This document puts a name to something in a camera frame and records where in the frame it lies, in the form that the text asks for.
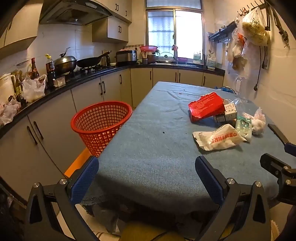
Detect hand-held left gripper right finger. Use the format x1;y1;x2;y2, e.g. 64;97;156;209
195;155;272;241

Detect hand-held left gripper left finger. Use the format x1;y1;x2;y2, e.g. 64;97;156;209
23;156;100;241

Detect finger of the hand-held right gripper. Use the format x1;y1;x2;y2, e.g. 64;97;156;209
260;153;296;205
268;124;296;154

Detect clear plastic bag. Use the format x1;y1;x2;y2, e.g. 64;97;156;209
243;107;267;135

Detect red plastic mesh basket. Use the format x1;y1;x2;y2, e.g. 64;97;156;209
70;101;133;158

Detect white plastic mailing bag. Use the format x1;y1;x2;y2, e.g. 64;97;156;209
193;124;247;151

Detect green and white packet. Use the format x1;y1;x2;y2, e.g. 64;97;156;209
235;115;253;142

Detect small white carton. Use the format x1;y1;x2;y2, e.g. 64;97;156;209
213;103;238;123

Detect red cardboard box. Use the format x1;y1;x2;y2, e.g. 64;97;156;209
188;92;226;122

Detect beige kitchen base cabinets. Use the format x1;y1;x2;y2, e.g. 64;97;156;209
0;67;225;200

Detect clear glass pitcher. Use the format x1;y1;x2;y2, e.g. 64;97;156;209
235;75;249;95

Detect crumpled white bag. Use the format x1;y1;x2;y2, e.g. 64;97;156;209
0;102;21;126

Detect black kitchen countertop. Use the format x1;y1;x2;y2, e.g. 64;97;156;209
0;62;225;137

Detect gas stove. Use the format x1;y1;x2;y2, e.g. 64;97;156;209
67;65;111;77

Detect dark bottle with yellow cap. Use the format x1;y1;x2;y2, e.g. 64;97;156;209
46;54;56;88

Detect cooking oil bottle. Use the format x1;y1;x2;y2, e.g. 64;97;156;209
14;72;26;107

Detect steel wok with lid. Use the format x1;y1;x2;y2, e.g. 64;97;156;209
54;47;77;76

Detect black frying pan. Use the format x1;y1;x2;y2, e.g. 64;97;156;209
76;51;111;68

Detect black hanging tool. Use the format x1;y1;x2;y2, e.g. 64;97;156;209
265;0;290;49

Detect steel sink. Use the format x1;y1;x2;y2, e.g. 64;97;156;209
159;62;199;67

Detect dark sauce bottle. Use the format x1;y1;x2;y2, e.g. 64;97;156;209
30;58;40;80

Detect white electric kettle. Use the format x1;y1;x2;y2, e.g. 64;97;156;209
0;73;16;105

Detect hanging bag with yellow contents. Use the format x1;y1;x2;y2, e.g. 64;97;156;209
242;7;270;46

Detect rice cooker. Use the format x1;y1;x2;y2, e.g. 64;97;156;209
116;50;138;66

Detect glass pot lid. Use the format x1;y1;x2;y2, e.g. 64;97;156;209
158;52;174;63

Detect red plastic colander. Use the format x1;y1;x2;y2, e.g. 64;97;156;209
139;45;158;53

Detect kitchen window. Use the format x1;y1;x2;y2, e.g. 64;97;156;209
145;0;206;59

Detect steel range hood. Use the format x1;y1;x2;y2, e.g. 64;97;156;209
39;0;112;26

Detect black power cable with plug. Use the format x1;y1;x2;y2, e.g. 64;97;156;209
254;45;265;91

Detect black wall rack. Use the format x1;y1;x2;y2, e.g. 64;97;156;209
208;21;238;43

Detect wall hook rail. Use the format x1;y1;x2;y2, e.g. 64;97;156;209
237;0;269;14

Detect beige wall cabinet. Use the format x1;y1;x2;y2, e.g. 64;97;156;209
0;0;43;49
92;17;129;42

